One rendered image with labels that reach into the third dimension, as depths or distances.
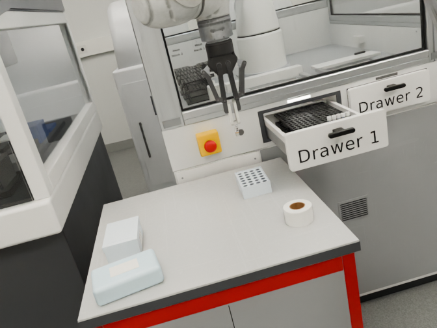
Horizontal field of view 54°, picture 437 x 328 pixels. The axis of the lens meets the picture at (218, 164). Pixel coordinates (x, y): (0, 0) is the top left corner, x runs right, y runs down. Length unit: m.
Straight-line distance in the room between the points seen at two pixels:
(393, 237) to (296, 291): 0.88
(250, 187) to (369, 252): 0.74
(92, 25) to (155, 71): 3.33
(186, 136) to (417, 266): 1.10
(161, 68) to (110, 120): 3.45
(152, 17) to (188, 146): 0.55
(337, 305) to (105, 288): 0.53
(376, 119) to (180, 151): 0.62
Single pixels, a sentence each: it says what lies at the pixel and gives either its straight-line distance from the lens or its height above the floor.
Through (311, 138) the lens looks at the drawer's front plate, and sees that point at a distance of 1.19.
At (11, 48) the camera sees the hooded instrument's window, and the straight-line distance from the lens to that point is 1.41.
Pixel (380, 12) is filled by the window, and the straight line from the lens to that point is 1.57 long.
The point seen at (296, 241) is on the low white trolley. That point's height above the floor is 0.76.
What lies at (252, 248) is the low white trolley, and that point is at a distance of 1.00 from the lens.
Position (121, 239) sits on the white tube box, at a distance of 1.09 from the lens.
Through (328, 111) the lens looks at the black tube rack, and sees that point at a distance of 1.41.
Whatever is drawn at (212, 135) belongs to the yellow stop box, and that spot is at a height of 0.90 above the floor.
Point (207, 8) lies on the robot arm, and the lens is 1.13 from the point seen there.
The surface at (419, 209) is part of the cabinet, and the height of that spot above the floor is 0.39.
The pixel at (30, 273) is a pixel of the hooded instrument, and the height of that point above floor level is 0.67.
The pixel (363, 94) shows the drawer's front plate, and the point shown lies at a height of 0.90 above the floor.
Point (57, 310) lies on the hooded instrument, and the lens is 1.51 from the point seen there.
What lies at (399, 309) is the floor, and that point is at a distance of 1.96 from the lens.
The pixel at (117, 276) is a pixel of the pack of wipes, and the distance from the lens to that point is 0.97.
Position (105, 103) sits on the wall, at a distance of 4.76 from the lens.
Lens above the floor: 1.30
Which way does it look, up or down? 21 degrees down
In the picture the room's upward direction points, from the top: 13 degrees counter-clockwise
